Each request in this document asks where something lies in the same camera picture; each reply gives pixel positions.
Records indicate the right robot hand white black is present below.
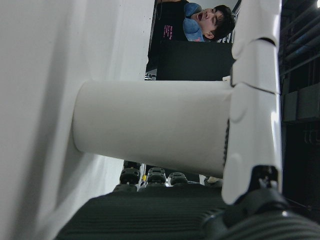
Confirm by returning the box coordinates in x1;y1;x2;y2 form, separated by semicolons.
56;0;320;240

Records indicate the white paper cup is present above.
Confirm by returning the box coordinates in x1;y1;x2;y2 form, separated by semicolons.
71;79;235;177

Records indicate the blue neck pillow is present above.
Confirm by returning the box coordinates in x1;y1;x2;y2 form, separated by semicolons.
181;1;209;43

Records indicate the person in black t-shirt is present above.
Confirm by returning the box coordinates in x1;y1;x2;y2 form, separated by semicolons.
145;0;237;76

